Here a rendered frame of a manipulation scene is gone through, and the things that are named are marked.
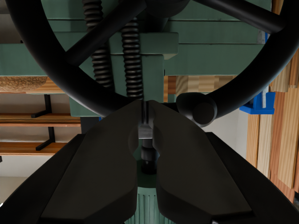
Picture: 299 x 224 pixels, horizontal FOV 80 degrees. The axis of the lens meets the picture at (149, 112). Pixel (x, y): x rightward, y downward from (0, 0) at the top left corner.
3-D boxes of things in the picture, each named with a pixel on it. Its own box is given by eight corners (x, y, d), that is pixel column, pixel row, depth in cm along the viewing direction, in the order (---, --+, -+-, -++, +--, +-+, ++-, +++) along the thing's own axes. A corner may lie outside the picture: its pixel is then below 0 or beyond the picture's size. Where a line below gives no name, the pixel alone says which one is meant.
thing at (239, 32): (259, 21, 34) (257, 43, 35) (215, 41, 55) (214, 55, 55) (43, 19, 32) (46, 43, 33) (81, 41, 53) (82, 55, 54)
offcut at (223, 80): (232, 75, 37) (231, 92, 38) (244, 75, 39) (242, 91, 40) (219, 75, 41) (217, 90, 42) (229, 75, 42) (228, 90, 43)
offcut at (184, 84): (175, 75, 39) (175, 96, 40) (188, 75, 36) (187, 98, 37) (186, 75, 41) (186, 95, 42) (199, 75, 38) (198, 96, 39)
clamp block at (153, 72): (167, 54, 25) (166, 116, 27) (158, 61, 39) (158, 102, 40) (60, 54, 25) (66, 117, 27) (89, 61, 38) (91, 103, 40)
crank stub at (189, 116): (183, 98, 12) (221, 92, 12) (169, 90, 17) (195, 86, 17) (187, 134, 12) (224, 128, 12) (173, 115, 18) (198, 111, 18)
